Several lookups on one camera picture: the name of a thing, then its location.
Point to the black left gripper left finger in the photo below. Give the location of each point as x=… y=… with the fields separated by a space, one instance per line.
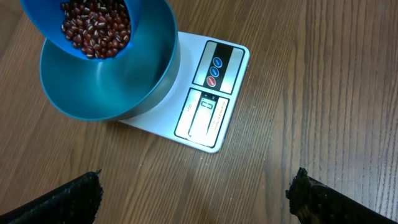
x=74 y=202

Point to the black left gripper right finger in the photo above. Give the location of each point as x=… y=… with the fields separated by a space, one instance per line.
x=313 y=202

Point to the blue plastic scoop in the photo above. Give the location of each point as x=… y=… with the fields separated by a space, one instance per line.
x=46 y=15

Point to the blue metal bowl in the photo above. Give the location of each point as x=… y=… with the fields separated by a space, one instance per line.
x=123 y=87

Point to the white digital kitchen scale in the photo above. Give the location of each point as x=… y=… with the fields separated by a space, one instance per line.
x=197 y=109

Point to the red adzuki beans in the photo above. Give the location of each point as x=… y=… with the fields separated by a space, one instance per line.
x=99 y=28

